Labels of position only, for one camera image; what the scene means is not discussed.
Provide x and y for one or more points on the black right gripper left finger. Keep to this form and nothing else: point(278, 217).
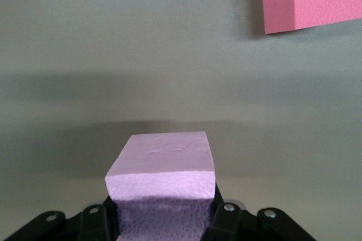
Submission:
point(99, 224)

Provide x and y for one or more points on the pink foam block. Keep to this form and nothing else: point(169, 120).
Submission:
point(164, 167)

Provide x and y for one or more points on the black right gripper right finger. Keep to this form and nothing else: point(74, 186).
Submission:
point(226, 224)

